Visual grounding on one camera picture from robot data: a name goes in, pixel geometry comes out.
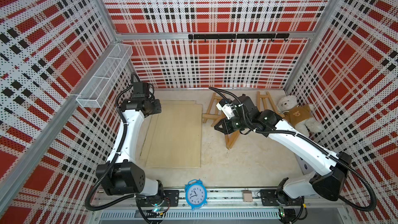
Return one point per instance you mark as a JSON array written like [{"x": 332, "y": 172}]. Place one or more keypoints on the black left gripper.
[{"x": 157, "y": 109}]

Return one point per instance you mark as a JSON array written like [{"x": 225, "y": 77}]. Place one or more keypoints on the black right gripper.
[{"x": 224, "y": 129}]

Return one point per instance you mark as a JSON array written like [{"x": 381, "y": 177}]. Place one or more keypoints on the wooden easel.
[
  {"x": 212, "y": 112},
  {"x": 230, "y": 139},
  {"x": 264, "y": 101}
]

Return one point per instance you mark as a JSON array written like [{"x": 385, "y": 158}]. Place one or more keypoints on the plywood board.
[
  {"x": 152, "y": 126},
  {"x": 177, "y": 137}
]

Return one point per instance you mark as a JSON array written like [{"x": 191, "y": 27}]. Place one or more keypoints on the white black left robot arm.
[{"x": 120, "y": 175}]

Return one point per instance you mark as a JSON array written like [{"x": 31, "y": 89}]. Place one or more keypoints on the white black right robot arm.
[{"x": 330, "y": 169}]

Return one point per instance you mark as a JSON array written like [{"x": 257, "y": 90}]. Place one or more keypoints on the blue alarm clock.
[{"x": 196, "y": 194}]

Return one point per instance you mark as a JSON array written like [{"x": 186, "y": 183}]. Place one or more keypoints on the white teddy bear brown hoodie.
[{"x": 299, "y": 116}]

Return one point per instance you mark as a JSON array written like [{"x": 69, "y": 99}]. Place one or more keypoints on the lavender toy toaster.
[{"x": 304, "y": 166}]

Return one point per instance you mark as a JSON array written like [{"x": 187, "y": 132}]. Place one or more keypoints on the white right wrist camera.
[{"x": 229, "y": 109}]

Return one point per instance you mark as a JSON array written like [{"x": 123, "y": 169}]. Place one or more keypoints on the white wire mesh basket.
[{"x": 101, "y": 83}]

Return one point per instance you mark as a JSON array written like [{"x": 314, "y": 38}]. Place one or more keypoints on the small beige box on rail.
[{"x": 247, "y": 196}]

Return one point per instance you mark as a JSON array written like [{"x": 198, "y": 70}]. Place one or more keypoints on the black hook rail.
[{"x": 230, "y": 36}]

